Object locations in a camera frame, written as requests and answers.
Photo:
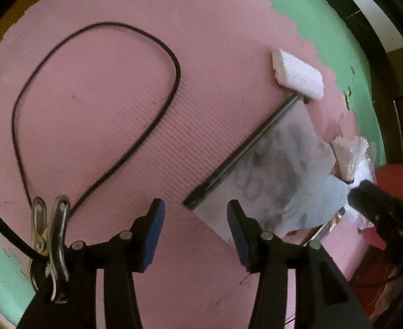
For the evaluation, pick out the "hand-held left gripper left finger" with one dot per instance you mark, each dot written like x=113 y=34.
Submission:
x=155 y=233

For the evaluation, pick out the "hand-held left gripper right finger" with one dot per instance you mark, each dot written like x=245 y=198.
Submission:
x=239 y=236

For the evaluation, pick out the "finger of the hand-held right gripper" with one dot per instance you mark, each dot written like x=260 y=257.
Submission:
x=369 y=200

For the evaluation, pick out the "red bin with green rim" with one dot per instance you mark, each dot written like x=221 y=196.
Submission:
x=398 y=176

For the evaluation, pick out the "clear plastic bag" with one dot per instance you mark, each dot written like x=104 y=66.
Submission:
x=372 y=157

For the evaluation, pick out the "white feather shuttlecock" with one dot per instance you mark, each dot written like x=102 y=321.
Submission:
x=349 y=157

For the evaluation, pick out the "red patterned bedspread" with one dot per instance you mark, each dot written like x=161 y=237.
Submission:
x=376 y=281

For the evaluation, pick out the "metal spring clip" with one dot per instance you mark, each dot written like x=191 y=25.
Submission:
x=59 y=233

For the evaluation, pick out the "white foam block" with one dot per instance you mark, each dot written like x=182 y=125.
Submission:
x=301 y=75

